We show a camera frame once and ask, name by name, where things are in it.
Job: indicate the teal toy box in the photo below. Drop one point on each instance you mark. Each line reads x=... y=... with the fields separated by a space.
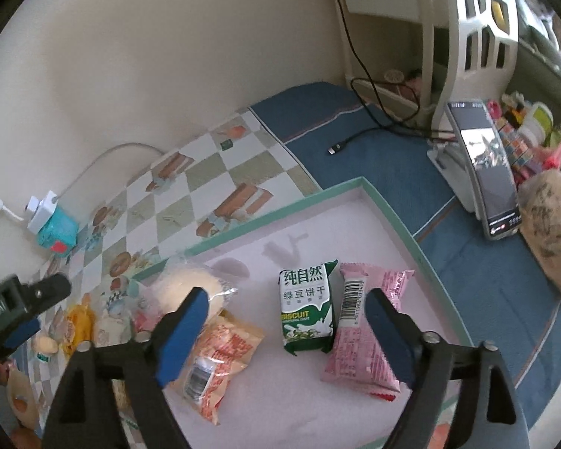
x=58 y=229

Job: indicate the pile of colourful toys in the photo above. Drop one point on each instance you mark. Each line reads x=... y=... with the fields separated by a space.
x=519 y=145

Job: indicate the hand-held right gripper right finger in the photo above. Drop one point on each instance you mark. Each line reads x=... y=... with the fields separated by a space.
x=388 y=336

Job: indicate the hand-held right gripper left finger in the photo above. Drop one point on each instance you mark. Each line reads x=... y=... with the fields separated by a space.
x=187 y=332

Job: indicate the large pink snack packet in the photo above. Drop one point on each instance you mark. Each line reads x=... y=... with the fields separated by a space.
x=350 y=355

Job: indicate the grey green sofa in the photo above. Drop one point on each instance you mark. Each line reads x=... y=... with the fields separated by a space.
x=537 y=65

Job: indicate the orange snack packet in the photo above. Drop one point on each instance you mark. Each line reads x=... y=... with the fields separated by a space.
x=229 y=346

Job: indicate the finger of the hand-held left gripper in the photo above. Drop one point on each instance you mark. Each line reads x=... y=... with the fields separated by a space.
x=51 y=290
x=21 y=332

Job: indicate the brown round pastry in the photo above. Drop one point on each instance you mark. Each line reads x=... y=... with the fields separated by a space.
x=21 y=386

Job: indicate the green and white biscuit packet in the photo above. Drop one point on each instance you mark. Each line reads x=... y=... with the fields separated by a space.
x=306 y=308

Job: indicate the white snack packet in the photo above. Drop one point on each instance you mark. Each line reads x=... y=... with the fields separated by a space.
x=112 y=329

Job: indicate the yellow pudding cup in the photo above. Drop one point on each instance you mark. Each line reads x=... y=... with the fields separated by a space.
x=46 y=344

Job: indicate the yellow snack packet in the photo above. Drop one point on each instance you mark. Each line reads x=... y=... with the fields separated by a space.
x=79 y=322

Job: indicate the round bread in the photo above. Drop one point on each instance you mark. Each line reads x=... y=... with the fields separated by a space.
x=177 y=285

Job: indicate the clear bag of brown snacks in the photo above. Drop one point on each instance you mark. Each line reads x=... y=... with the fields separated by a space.
x=551 y=224

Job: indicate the smartphone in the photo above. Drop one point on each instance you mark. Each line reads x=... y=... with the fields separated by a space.
x=486 y=163

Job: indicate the white phone stand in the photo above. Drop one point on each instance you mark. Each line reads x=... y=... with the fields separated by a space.
x=449 y=173

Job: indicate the white tray with teal rim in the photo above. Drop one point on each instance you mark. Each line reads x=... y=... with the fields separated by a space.
x=308 y=224

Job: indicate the white lattice furniture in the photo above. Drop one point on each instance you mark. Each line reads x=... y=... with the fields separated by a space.
x=453 y=32

